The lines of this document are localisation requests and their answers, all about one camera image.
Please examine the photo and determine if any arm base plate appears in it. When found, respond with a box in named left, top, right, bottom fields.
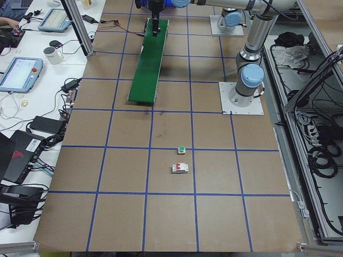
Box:
left=219, top=82, right=264, bottom=115
left=210, top=15, right=244, bottom=37

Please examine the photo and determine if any white red circuit breaker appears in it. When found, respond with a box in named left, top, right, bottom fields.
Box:
left=171, top=162, right=189, bottom=174

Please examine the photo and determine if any aluminium frame post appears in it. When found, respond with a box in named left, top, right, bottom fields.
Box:
left=61, top=0, right=94, bottom=58

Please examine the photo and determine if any black laptop red logo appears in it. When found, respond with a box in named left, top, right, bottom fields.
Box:
left=1, top=130, right=45, bottom=184

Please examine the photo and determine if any green push button switch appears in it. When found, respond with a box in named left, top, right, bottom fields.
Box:
left=177, top=145, right=186, bottom=155

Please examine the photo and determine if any teach pendant far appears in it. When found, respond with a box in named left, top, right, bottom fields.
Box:
left=38, top=9, right=71, bottom=33

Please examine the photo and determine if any teach pendant near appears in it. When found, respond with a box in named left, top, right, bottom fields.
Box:
left=1, top=57, right=43, bottom=94

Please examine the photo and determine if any teach pendant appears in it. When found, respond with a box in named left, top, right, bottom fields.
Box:
left=38, top=9, right=71, bottom=33
left=1, top=57, right=43, bottom=94

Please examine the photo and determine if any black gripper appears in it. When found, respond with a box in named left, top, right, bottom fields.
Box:
left=135, top=0, right=167, bottom=20

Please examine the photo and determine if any black power adapter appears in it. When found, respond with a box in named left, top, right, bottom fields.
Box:
left=29, top=116, right=66, bottom=134

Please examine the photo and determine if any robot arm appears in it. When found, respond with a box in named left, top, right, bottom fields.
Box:
left=221, top=8, right=247, bottom=28
left=129, top=1, right=294, bottom=103

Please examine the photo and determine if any green conveyor belt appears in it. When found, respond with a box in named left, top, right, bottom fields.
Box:
left=128, top=19, right=169, bottom=104

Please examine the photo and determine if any white mug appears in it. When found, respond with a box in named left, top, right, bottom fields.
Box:
left=43, top=47, right=64, bottom=65

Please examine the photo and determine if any red black power cable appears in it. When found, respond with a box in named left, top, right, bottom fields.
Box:
left=98, top=19, right=145, bottom=37

